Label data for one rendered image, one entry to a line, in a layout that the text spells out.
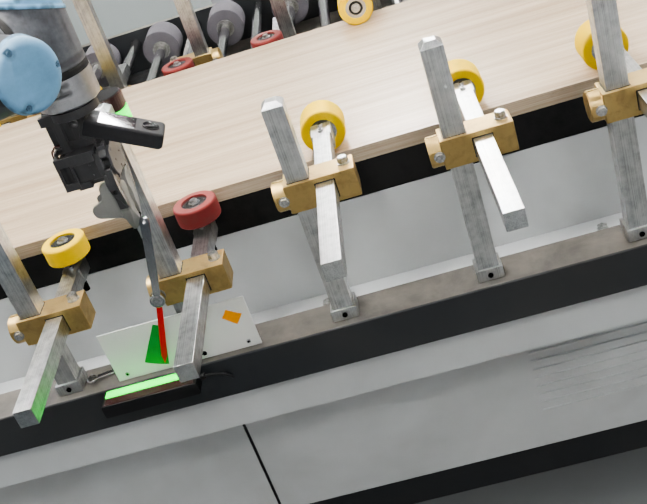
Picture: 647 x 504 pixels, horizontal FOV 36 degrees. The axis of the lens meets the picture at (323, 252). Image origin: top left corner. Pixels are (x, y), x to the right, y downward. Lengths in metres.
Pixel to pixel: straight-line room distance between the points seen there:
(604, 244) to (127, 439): 0.91
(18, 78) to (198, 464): 1.18
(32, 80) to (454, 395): 1.19
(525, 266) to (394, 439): 0.62
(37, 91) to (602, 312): 1.02
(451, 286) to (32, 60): 0.80
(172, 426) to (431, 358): 0.49
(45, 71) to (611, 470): 1.53
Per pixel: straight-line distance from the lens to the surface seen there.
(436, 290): 1.67
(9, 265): 1.68
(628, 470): 2.28
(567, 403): 2.15
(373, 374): 1.77
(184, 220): 1.74
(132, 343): 1.71
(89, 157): 1.45
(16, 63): 1.20
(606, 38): 1.53
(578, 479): 2.27
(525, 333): 1.76
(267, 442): 2.13
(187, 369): 1.44
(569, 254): 1.68
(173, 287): 1.64
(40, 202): 2.05
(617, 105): 1.56
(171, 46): 3.03
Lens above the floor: 1.63
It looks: 30 degrees down
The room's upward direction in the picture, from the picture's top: 20 degrees counter-clockwise
